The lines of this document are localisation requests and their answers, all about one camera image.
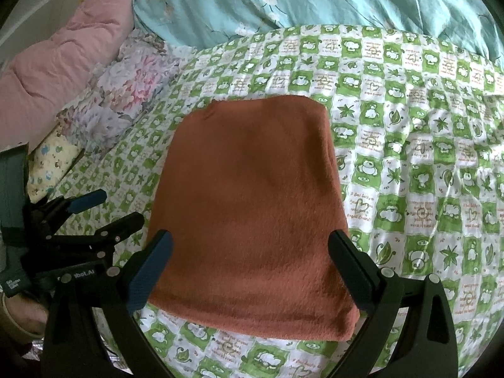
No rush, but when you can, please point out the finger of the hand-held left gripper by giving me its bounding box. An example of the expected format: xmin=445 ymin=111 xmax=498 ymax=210
xmin=28 ymin=188 xmax=108 ymax=238
xmin=46 ymin=211 xmax=146 ymax=258

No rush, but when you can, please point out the rust orange sweater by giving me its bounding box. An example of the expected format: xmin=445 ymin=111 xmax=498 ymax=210
xmin=146 ymin=95 xmax=360 ymax=342

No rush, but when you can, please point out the teal floral quilt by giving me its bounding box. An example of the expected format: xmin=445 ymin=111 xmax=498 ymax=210
xmin=132 ymin=0 xmax=504 ymax=97

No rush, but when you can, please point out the pink quilt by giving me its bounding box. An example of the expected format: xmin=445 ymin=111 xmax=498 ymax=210
xmin=8 ymin=0 xmax=144 ymax=135

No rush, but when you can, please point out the yellow printed cloth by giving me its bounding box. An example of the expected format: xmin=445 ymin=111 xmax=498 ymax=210
xmin=26 ymin=130 xmax=85 ymax=205

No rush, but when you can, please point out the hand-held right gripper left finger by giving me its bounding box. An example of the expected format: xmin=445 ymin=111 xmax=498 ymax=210
xmin=41 ymin=229 xmax=175 ymax=378

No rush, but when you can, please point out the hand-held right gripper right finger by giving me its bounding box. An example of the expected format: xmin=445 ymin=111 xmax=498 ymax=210
xmin=328 ymin=229 xmax=460 ymax=378

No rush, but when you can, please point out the green checkered bed sheet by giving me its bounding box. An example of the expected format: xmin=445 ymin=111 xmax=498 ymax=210
xmin=51 ymin=24 xmax=504 ymax=378

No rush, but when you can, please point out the pastel floral pillow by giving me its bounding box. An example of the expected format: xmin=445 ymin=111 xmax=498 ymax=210
xmin=55 ymin=27 xmax=198 ymax=154

